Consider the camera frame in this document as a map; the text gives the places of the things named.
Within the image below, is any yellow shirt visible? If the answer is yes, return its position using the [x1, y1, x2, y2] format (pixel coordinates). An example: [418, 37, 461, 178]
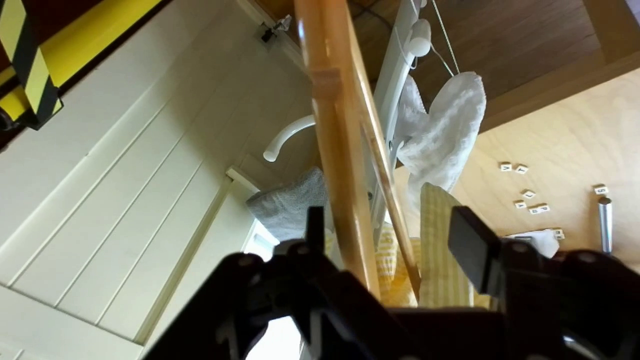
[376, 183, 496, 311]

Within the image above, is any small metal door stopper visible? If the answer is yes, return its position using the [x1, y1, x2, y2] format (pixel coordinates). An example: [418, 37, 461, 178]
[257, 16, 295, 47]

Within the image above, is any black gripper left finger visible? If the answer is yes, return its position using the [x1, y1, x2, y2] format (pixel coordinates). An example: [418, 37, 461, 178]
[141, 205, 385, 360]

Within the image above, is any metal bolt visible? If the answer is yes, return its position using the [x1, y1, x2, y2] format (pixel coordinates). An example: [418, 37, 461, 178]
[596, 195, 615, 257]

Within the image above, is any white wire hanger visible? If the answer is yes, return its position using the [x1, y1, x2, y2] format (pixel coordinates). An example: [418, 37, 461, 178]
[407, 0, 463, 80]

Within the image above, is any yellow black striped barrier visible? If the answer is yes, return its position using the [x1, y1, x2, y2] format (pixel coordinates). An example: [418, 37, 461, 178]
[0, 0, 166, 153]

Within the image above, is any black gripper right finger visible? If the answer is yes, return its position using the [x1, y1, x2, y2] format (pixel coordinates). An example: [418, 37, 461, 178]
[446, 205, 640, 360]

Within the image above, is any small white cloth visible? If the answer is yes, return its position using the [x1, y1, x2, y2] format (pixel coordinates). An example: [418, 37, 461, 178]
[245, 71, 488, 244]

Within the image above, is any white panelled door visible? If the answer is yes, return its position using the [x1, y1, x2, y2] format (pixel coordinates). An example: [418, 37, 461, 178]
[0, 0, 336, 360]

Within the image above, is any grey crumpled cloth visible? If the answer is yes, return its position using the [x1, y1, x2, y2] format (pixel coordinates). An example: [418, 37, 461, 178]
[507, 228, 566, 260]

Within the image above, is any white coat rack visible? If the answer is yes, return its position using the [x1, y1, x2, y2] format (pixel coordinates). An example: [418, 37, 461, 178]
[259, 0, 435, 233]

